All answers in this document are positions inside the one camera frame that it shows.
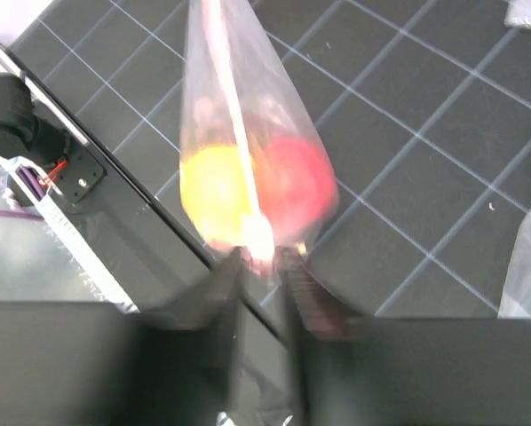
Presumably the pink zip dotted bag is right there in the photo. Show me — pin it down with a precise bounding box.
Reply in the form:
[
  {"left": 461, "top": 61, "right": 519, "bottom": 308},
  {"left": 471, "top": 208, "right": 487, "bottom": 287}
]
[{"left": 179, "top": 1, "right": 338, "bottom": 275}]

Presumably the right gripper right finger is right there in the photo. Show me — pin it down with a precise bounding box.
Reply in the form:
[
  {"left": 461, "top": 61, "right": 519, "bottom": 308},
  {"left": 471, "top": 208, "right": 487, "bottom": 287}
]
[{"left": 274, "top": 248, "right": 531, "bottom": 425}]

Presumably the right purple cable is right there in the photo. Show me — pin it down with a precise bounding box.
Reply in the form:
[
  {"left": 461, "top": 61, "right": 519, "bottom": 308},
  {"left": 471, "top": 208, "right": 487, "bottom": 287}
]
[{"left": 0, "top": 163, "right": 44, "bottom": 218}]

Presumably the white slotted cable duct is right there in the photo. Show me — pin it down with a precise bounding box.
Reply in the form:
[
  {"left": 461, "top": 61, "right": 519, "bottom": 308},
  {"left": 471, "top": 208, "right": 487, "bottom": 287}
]
[{"left": 0, "top": 157, "right": 139, "bottom": 312}]

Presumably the yellow lemon toy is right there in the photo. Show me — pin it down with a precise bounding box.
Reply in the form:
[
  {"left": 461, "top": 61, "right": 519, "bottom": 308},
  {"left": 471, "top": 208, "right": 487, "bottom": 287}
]
[{"left": 179, "top": 146, "right": 251, "bottom": 252}]

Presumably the red round fruit toy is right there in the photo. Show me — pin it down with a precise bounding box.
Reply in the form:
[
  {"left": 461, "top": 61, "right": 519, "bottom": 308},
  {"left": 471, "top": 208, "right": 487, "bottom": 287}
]
[{"left": 254, "top": 136, "right": 338, "bottom": 245}]

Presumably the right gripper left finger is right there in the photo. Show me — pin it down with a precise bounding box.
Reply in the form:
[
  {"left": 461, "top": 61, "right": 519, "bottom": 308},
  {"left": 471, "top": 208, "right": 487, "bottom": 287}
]
[{"left": 0, "top": 249, "right": 246, "bottom": 425}]

